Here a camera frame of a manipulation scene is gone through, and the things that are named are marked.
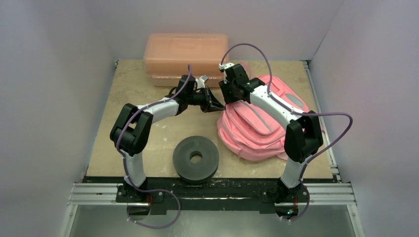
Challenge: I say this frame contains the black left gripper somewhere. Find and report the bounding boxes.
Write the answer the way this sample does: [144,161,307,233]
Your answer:
[187,85,226,113]

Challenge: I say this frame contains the translucent orange plastic box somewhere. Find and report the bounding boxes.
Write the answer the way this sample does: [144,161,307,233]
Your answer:
[143,33,228,87]

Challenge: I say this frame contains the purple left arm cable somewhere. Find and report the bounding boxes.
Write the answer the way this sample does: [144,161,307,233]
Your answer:
[116,64,181,230]

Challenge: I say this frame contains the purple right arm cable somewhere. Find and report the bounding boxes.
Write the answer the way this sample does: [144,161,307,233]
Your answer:
[220,43,354,223]

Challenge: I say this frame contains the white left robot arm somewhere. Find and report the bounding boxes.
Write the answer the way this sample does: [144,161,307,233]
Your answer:
[110,75,225,202]

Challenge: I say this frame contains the pink student backpack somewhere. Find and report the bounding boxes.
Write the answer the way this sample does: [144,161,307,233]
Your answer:
[216,60,325,162]

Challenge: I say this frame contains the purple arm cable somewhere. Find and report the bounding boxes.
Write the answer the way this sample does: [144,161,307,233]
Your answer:
[116,64,181,230]
[220,43,354,223]

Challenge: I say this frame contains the aluminium rail base frame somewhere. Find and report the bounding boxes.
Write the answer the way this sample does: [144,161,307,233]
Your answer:
[59,177,365,237]

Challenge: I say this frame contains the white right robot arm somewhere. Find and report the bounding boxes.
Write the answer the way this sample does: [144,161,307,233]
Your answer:
[219,63,323,201]

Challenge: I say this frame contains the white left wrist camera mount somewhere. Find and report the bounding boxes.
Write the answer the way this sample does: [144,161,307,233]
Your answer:
[195,75,209,90]

